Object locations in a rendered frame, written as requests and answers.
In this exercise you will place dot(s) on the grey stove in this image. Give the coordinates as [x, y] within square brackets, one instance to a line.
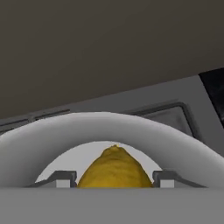
[163, 102]

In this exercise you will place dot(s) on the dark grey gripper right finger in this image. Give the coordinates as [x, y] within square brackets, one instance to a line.
[166, 176]

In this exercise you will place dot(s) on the yellow lemon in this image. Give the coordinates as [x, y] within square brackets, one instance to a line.
[114, 171]

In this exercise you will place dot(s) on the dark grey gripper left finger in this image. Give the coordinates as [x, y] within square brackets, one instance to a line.
[62, 176]

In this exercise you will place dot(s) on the white bowl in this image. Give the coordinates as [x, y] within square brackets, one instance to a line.
[87, 131]

